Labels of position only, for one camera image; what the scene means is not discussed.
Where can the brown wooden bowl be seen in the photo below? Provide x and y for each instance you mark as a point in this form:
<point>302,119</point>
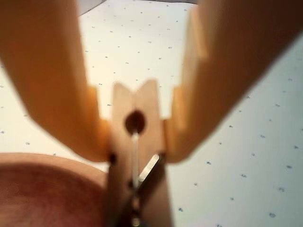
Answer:
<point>47,194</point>

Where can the wooden clothespin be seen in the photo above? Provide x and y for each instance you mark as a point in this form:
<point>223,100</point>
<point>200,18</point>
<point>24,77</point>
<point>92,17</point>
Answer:
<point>120,142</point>

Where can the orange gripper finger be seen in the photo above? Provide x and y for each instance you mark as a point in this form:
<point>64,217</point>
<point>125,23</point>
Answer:
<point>47,82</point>
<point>236,59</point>

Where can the white dotted paper sheet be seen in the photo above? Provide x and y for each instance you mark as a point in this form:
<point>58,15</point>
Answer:
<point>236,165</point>

